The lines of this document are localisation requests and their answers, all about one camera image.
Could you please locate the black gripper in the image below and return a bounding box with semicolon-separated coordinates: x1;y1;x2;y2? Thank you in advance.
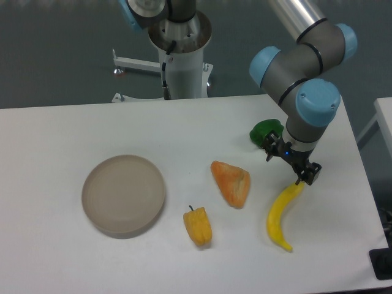
262;130;322;186

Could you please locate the green pepper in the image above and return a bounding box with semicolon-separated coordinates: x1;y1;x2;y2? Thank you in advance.
249;119;284;147

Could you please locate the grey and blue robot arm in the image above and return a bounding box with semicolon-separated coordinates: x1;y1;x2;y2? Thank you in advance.
119;1;358;184

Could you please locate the yellow bell pepper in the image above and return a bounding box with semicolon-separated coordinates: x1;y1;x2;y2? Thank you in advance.
183;205;213;247

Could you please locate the orange bread piece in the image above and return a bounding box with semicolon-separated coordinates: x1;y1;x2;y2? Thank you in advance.
210;161;251;209

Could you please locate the yellow banana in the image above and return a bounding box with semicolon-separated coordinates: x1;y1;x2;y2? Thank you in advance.
266;181;304;252

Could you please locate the white side table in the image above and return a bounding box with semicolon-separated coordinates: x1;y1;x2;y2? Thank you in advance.
355;97;392;154

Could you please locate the black clamp device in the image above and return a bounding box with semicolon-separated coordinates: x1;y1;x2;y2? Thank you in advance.
368;208;392;281

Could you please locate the beige round plate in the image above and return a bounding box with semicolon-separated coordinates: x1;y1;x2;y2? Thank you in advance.
81;155;166;239

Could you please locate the black cable on pedestal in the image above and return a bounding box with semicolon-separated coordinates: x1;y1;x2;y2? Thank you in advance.
161;40;177;100

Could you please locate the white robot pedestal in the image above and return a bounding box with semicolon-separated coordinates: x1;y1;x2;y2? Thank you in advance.
112;10;213;100

